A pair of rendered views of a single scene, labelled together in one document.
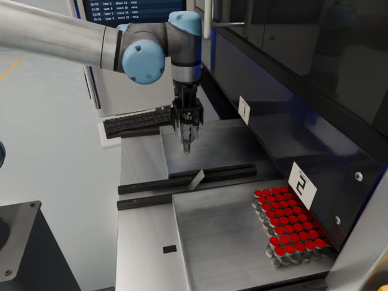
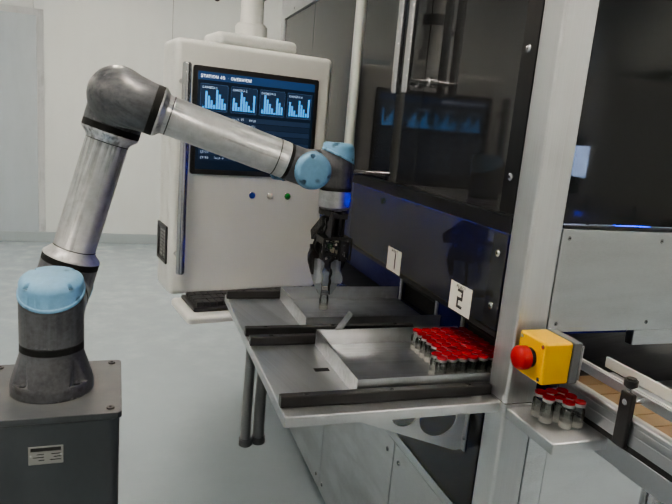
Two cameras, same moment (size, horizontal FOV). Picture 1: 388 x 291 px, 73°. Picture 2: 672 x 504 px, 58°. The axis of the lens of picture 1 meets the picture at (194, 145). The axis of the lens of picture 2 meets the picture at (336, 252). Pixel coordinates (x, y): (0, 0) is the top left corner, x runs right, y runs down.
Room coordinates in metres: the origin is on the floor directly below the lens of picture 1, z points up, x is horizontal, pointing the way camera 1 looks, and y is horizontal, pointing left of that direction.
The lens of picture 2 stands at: (-0.75, 0.19, 1.34)
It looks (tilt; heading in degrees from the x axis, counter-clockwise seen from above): 12 degrees down; 353
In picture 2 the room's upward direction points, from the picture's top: 5 degrees clockwise
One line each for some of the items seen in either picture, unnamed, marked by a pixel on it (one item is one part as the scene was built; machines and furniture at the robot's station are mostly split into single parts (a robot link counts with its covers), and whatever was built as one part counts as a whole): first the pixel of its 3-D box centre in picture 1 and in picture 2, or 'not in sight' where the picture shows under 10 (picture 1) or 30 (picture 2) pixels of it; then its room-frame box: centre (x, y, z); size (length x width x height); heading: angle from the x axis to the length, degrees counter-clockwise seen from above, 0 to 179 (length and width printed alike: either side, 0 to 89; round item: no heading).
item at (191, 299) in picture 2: (150, 119); (253, 297); (1.02, 0.20, 0.82); 0.40 x 0.14 x 0.02; 112
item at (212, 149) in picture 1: (214, 145); (356, 306); (0.71, -0.07, 0.90); 0.34 x 0.26 x 0.04; 102
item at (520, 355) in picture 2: not in sight; (524, 357); (0.15, -0.26, 0.99); 0.04 x 0.04 x 0.04; 12
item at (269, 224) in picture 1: (271, 224); (432, 352); (0.39, -0.18, 0.90); 0.18 x 0.02 x 0.05; 12
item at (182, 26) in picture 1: (184, 38); (336, 166); (0.65, 0.02, 1.25); 0.09 x 0.08 x 0.11; 100
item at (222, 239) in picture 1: (253, 229); (413, 357); (0.38, -0.14, 0.90); 0.34 x 0.26 x 0.04; 102
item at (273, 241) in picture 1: (272, 247); (435, 364); (0.33, -0.17, 0.90); 0.02 x 0.02 x 0.05
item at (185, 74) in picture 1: (187, 71); (335, 200); (0.65, 0.02, 1.17); 0.08 x 0.08 x 0.05
